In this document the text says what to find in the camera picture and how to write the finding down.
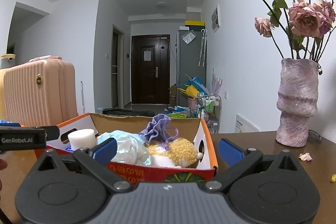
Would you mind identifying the hanging folded umbrella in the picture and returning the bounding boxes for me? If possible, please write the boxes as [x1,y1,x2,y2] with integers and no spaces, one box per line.
[198,28,208,67]

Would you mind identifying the purple textured vase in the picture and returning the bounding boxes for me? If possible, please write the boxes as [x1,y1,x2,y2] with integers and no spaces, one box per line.
[276,58,319,147]

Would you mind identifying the dried pink rose bouquet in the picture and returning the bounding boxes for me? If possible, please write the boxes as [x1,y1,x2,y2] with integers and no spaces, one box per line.
[214,0,336,75]

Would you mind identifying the black duffel bag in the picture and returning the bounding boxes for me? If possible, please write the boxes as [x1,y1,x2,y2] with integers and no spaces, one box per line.
[102,109,155,117]

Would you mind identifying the trolley cart with bottles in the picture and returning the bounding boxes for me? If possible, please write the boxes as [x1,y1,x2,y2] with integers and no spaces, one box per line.
[196,92,222,132]

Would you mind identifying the grey refrigerator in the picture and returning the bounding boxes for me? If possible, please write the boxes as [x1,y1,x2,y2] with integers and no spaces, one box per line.
[176,26,207,109]

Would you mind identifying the yellow thermos bottle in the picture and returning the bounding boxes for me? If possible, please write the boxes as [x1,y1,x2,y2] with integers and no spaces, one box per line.
[0,54,16,76]

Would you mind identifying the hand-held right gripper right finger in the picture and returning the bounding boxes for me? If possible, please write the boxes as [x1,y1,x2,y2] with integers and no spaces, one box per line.
[203,138,302,191]

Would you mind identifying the black eyeglasses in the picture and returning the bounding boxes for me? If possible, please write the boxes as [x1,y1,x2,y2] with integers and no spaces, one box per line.
[307,130,322,143]

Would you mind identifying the clear bag on refrigerator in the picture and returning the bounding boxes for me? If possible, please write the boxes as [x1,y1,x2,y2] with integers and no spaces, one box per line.
[182,31,196,44]

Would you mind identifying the wall poster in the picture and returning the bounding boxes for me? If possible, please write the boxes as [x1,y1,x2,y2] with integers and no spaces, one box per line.
[211,4,220,33]

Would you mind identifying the red cardboard box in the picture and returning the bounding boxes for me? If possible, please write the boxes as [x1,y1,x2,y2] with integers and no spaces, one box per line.
[43,112,219,184]

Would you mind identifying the crinkled clear plastic bag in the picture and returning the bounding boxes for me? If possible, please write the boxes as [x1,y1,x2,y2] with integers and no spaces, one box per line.
[112,135,153,167]

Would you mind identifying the purple drawstring pouch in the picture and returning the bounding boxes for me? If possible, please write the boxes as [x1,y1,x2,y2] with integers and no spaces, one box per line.
[139,114,179,149]

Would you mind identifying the person's left hand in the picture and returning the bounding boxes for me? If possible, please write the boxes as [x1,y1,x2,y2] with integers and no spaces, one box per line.
[0,159,8,191]

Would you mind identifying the dark brown entrance door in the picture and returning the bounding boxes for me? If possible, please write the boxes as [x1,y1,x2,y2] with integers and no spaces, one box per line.
[131,34,171,105]

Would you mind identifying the interior door frame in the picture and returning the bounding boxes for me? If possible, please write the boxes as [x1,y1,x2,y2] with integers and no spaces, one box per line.
[112,24,124,109]

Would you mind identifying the brown cardboard carton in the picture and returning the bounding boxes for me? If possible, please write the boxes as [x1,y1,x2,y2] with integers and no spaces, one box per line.
[169,84,179,106]

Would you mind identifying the white round sponge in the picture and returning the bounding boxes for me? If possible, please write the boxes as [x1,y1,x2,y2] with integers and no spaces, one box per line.
[68,129,95,152]

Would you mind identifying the pink ribbed suitcase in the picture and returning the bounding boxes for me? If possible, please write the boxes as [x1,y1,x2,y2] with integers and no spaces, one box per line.
[3,55,79,127]

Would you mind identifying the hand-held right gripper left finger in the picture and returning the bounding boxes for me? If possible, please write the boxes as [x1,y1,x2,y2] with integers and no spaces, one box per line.
[34,139,132,192]

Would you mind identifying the purple flower wall decor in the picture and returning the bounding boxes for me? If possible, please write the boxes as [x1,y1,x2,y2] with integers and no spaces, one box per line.
[211,68,223,98]

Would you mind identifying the yellow and white dog plush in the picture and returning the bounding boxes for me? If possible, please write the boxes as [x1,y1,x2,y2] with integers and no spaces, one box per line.
[146,137,204,169]

